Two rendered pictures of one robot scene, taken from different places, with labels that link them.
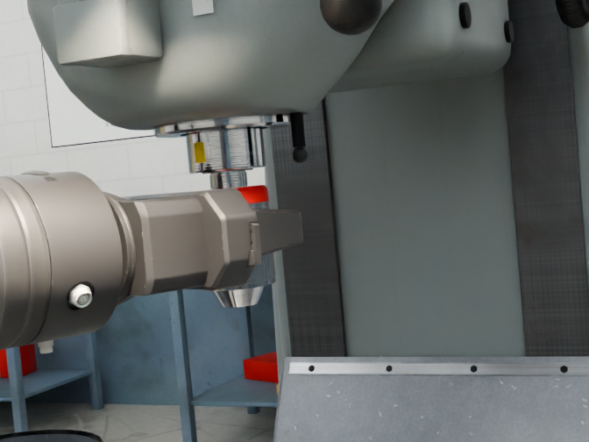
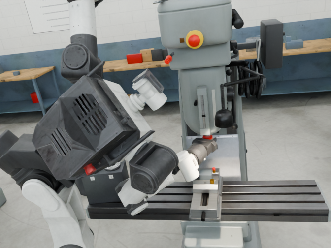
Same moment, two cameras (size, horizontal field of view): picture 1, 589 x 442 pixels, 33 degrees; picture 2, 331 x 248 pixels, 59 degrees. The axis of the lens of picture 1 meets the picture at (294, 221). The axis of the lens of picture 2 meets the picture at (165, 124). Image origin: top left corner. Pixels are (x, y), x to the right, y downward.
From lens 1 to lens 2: 100 cm
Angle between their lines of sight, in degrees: 24
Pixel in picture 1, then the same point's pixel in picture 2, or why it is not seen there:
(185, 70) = (212, 131)
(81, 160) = (44, 37)
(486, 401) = (221, 141)
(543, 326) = (229, 130)
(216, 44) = (216, 129)
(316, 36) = not seen: hidden behind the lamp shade
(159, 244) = (209, 150)
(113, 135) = (53, 29)
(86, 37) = (205, 132)
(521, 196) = not seen: hidden behind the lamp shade
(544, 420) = (230, 143)
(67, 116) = (37, 23)
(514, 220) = not seen: hidden behind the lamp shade
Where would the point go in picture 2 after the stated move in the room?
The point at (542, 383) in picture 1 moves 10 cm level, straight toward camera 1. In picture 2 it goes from (229, 138) to (233, 146)
